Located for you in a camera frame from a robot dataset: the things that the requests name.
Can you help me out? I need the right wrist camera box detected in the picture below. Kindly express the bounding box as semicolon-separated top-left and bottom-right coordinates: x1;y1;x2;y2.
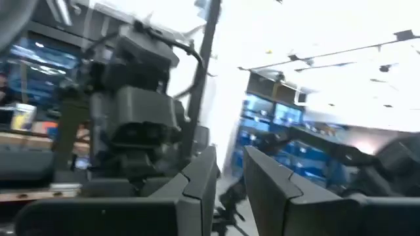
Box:
110;87;183;148

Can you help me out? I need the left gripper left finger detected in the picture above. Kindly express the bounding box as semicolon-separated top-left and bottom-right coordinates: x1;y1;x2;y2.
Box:
14;146;221;236

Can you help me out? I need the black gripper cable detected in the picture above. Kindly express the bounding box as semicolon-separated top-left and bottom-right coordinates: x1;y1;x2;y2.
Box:
140;22;206;99

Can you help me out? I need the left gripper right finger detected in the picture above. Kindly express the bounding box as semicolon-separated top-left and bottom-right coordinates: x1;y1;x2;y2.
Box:
244;146;420;236

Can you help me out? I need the blue bin storage shelf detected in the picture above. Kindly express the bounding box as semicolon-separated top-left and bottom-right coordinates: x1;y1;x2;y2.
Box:
229;91;329;187
6;35;81;106

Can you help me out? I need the yellow white container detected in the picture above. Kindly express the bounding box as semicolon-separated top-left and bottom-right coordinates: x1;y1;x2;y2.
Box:
11;103;37;132

